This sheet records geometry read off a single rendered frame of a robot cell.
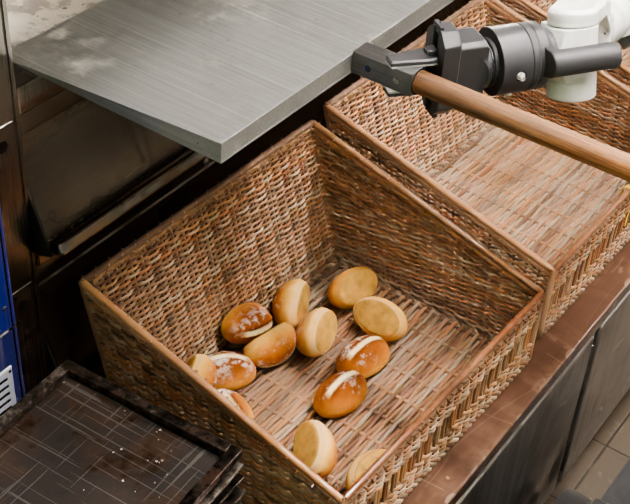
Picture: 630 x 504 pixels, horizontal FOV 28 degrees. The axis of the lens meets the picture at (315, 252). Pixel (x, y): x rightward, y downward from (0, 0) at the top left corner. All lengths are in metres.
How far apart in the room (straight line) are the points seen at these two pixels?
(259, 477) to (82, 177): 0.47
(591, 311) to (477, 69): 0.74
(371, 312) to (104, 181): 0.54
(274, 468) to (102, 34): 0.62
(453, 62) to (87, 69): 0.45
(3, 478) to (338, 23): 0.73
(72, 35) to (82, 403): 0.47
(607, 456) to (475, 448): 0.88
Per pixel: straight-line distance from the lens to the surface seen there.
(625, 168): 1.47
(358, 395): 1.94
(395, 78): 1.57
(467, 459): 1.93
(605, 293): 2.27
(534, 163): 2.54
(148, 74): 1.59
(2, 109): 1.58
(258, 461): 1.73
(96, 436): 1.60
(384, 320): 2.05
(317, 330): 2.00
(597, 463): 2.78
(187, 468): 1.56
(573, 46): 1.65
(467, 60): 1.58
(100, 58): 1.62
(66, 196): 1.71
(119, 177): 1.77
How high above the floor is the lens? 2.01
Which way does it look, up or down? 39 degrees down
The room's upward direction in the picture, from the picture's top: 4 degrees clockwise
